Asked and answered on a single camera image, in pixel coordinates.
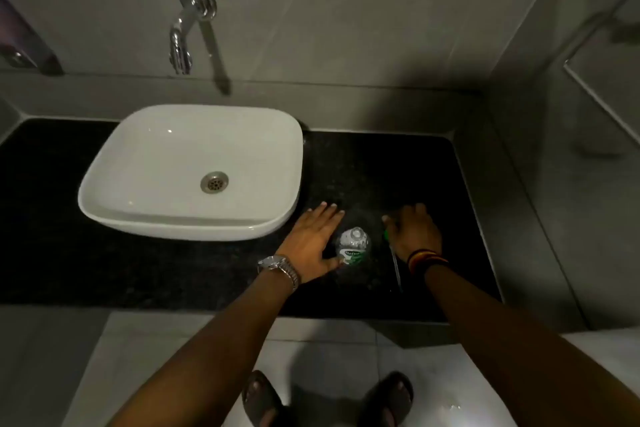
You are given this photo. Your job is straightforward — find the person's right hand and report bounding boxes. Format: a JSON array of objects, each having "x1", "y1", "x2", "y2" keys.
[{"x1": 382, "y1": 202, "x2": 444, "y2": 259}]

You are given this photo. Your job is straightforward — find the person's left hand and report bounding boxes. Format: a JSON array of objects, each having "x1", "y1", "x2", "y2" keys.
[{"x1": 275, "y1": 202, "x2": 347, "y2": 285}]

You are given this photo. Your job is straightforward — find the green handled thin tool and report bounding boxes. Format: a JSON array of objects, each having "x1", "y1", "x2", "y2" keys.
[{"x1": 382, "y1": 229, "x2": 404, "y2": 291}]

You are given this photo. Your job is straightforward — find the person's right forearm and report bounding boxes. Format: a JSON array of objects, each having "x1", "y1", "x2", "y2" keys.
[{"x1": 424, "y1": 262, "x2": 640, "y2": 427}]

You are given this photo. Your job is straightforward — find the person's left forearm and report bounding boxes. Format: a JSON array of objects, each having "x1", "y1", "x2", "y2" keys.
[{"x1": 106, "y1": 266, "x2": 297, "y2": 427}]

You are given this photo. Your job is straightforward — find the clear plastic bottle green label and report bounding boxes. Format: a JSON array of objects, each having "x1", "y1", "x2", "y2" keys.
[{"x1": 336, "y1": 227, "x2": 372, "y2": 268}]

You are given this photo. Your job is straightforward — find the red yellow black wristbands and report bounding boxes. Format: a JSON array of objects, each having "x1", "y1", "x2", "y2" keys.
[{"x1": 406, "y1": 248, "x2": 450, "y2": 277}]

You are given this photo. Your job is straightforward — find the silver metal wristwatch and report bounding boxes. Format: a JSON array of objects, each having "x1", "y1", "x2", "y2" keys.
[{"x1": 257, "y1": 255, "x2": 301, "y2": 293}]

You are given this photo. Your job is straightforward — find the chrome sink drain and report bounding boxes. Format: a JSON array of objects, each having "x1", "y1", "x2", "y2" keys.
[{"x1": 200, "y1": 171, "x2": 230, "y2": 195}]

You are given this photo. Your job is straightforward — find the black sandal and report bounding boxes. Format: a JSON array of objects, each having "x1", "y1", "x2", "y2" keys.
[
  {"x1": 359, "y1": 371, "x2": 415, "y2": 427},
  {"x1": 242, "y1": 370, "x2": 287, "y2": 427}
]

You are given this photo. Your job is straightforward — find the white ceramic sink basin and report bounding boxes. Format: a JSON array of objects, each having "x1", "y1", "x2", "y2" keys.
[{"x1": 77, "y1": 103, "x2": 305, "y2": 243}]

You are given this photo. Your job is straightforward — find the chrome wall faucet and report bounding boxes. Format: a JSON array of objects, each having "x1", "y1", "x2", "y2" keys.
[{"x1": 168, "y1": 0, "x2": 219, "y2": 76}]

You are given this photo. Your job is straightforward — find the dark wall dispenser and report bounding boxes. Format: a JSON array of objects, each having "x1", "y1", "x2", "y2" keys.
[{"x1": 0, "y1": 0, "x2": 65, "y2": 77}]

